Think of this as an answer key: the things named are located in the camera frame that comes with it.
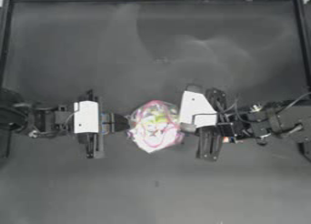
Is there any gripper's white camera mount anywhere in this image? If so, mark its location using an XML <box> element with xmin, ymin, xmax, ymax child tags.
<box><xmin>179</xmin><ymin>90</ymin><xmax>219</xmax><ymax>128</ymax></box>
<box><xmin>72</xmin><ymin>100</ymin><xmax>102</xmax><ymax>135</ymax></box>

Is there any clear bag with pink zip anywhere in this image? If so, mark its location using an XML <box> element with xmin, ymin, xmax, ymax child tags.
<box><xmin>126</xmin><ymin>99</ymin><xmax>186</xmax><ymax>155</ymax></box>

